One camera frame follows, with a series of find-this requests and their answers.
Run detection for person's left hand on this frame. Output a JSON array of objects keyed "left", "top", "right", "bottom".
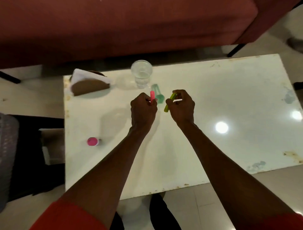
[{"left": 130, "top": 92, "right": 158, "bottom": 134}]

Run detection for person's right hand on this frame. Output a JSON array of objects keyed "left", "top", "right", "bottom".
[{"left": 165, "top": 89, "right": 196, "bottom": 130}]

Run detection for yellow-green plastic stick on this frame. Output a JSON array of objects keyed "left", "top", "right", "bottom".
[{"left": 164, "top": 93, "right": 178, "bottom": 113}]

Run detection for person's right forearm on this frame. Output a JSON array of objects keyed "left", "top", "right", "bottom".
[{"left": 179, "top": 123, "right": 295, "bottom": 224}]

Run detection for person's left forearm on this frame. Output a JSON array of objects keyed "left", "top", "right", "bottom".
[{"left": 59, "top": 127, "right": 148, "bottom": 229}]

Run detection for teal plastic stick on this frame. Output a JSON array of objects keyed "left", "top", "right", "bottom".
[{"left": 151, "top": 84, "right": 165, "bottom": 104}]

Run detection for clear drinking glass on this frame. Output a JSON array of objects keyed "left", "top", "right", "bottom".
[{"left": 131, "top": 60, "right": 153, "bottom": 89}]

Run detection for brown napkin holder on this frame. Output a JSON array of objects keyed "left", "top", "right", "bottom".
[{"left": 70, "top": 71, "right": 111, "bottom": 97}]

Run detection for white paper napkins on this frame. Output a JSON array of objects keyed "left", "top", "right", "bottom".
[{"left": 70, "top": 68, "right": 112, "bottom": 86}]

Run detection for black sofa leg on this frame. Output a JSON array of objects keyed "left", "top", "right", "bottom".
[
  {"left": 226, "top": 43, "right": 247, "bottom": 58},
  {"left": 0, "top": 71, "right": 22, "bottom": 84}
]

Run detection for red sofa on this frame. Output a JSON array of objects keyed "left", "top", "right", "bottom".
[{"left": 0, "top": 0, "right": 301, "bottom": 70}]

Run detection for person's black trousers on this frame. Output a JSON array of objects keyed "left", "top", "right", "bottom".
[{"left": 110, "top": 193, "right": 182, "bottom": 230}]

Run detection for black chair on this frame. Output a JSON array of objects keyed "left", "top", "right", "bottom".
[{"left": 8, "top": 115, "right": 66, "bottom": 202}]

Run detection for red left sleeve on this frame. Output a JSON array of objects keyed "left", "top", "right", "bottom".
[{"left": 29, "top": 198, "right": 108, "bottom": 230}]

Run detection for red sleeve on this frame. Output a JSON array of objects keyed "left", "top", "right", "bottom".
[
  {"left": 257, "top": 212, "right": 303, "bottom": 230},
  {"left": 29, "top": 198, "right": 108, "bottom": 230}
]

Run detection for grey patterned fabric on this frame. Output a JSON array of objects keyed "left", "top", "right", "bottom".
[{"left": 0, "top": 113, "right": 20, "bottom": 212}]

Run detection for red right sleeve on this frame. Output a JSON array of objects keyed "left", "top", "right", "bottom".
[{"left": 257, "top": 212, "right": 303, "bottom": 230}]

